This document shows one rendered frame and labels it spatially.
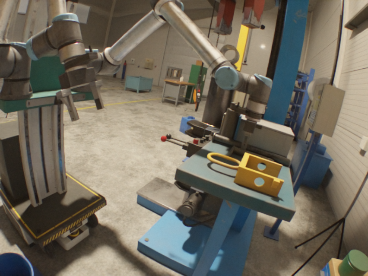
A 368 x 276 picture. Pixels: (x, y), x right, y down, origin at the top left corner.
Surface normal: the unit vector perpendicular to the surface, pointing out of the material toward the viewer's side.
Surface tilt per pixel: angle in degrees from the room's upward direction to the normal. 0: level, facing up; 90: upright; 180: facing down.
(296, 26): 90
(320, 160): 90
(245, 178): 90
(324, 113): 90
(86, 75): 66
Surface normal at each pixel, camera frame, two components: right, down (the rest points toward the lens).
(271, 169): -0.41, 0.22
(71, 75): 0.94, -0.12
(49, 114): 0.89, 0.30
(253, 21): 0.37, 0.37
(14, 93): 0.67, 0.03
